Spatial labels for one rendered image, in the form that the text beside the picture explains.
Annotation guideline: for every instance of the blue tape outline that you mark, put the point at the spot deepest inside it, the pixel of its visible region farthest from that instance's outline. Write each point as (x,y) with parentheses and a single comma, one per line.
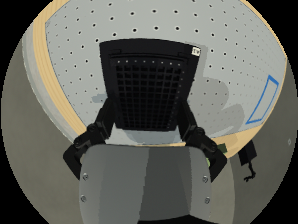
(273,80)

